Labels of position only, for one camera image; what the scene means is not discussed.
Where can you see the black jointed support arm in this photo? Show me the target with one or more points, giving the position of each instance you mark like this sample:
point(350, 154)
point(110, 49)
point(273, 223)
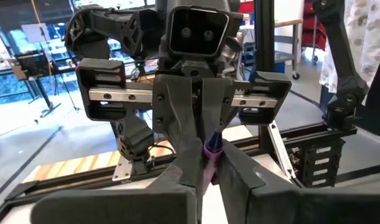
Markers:
point(339, 46)

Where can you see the tripod stand with white sheet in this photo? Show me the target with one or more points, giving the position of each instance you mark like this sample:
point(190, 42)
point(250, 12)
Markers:
point(34, 32)

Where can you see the black box with white labels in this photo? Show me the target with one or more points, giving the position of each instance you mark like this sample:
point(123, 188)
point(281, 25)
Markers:
point(304, 165)

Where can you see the person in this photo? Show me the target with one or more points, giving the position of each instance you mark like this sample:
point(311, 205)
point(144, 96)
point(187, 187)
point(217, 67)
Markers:
point(373, 31)

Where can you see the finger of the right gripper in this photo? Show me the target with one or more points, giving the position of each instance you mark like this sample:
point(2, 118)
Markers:
point(174, 109)
point(217, 99)

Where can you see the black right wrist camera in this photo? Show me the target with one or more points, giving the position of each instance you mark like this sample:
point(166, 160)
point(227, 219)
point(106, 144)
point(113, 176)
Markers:
point(197, 31)

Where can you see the purple crayon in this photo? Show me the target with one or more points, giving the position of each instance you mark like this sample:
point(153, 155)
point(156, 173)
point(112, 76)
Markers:
point(213, 152)

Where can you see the black vertical frame post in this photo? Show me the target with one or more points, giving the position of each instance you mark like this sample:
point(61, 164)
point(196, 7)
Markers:
point(264, 31)

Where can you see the grey wheeled trolley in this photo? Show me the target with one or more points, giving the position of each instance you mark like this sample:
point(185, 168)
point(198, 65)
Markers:
point(283, 56)

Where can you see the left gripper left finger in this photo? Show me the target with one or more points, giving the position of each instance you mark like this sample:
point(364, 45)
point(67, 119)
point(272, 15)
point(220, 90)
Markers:
point(130, 205)

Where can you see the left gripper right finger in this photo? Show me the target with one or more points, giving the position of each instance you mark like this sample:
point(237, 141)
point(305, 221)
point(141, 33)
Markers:
point(301, 205)

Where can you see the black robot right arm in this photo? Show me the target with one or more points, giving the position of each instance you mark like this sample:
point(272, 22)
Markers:
point(99, 21)

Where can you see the black perforated board stand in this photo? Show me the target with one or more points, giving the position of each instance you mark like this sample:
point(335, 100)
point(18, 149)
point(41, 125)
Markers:
point(34, 63)

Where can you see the grey metal bracket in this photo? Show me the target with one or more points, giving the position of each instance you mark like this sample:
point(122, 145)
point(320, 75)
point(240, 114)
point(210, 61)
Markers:
point(122, 169)

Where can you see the red tool cart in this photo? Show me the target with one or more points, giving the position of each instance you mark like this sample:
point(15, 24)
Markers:
point(314, 34)

